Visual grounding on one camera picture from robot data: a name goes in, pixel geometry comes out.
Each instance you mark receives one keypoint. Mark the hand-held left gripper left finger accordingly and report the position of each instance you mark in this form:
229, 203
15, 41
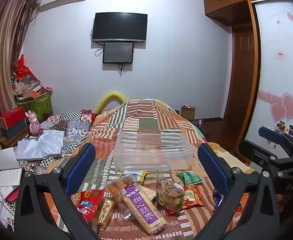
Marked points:
80, 170

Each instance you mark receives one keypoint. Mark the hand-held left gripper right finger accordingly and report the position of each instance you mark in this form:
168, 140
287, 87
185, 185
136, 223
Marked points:
212, 167

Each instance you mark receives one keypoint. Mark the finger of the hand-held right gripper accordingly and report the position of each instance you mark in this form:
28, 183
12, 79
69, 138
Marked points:
257, 155
271, 133

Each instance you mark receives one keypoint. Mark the green snack packet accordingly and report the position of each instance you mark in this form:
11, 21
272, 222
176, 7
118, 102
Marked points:
190, 178

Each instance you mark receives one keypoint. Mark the clear plastic container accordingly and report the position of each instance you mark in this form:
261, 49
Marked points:
151, 152

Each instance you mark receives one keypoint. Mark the purple label wafer roll packet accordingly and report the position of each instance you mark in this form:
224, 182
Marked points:
142, 210

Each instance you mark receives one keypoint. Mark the person's right hand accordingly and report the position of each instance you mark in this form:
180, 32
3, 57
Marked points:
282, 202

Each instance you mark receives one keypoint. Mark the red orange barcode snack packet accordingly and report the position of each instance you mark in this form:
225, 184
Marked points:
192, 196

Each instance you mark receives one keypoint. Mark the white cloth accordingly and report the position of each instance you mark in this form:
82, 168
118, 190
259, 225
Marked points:
42, 145

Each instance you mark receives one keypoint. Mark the checkered patterned quilt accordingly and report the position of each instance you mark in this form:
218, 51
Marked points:
74, 125

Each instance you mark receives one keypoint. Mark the yellow biscuit packet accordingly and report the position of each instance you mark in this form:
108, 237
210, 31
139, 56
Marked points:
105, 212

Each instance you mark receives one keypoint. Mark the clear dried snack packet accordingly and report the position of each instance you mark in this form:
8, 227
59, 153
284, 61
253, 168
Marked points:
170, 195

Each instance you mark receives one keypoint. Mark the white heart wardrobe door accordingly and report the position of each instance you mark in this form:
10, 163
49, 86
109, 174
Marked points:
279, 80

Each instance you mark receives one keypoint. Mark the yellow white snack packet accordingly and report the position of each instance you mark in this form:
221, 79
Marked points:
136, 174

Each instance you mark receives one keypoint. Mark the brown wooden door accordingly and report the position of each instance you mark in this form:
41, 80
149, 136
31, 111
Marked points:
239, 85

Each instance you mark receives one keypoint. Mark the small cardboard box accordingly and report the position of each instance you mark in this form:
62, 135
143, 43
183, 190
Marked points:
187, 112

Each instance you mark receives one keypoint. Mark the pink toy figure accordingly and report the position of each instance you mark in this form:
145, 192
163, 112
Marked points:
34, 123

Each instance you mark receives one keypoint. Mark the open white notebook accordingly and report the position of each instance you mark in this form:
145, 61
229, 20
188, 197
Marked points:
7, 167

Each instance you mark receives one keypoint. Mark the yellow foam tube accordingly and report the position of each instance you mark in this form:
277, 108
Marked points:
110, 98

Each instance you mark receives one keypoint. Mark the grey box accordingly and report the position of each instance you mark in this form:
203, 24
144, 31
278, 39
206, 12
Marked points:
14, 130

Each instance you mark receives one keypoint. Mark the small red white sticker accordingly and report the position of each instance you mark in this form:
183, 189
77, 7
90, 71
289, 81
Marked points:
281, 55

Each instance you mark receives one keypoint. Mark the striped patchwork blanket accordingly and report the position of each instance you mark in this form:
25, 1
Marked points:
146, 120

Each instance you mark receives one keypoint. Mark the scattered papers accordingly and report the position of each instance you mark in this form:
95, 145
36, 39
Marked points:
1, 205

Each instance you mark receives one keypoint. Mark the red box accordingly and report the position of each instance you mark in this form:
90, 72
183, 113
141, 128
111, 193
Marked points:
11, 117

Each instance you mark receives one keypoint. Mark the red plastic bag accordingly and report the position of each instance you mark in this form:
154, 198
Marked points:
22, 68

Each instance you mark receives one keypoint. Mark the striped brown curtain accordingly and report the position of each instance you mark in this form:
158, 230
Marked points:
4, 67

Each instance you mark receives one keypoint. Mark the wooden overhead cabinet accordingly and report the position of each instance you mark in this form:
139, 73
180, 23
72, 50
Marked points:
226, 5

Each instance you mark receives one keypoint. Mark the small black wall monitor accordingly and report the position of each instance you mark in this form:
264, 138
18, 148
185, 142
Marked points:
117, 52

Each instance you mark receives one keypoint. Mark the large black wall television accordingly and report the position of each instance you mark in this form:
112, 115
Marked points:
120, 26

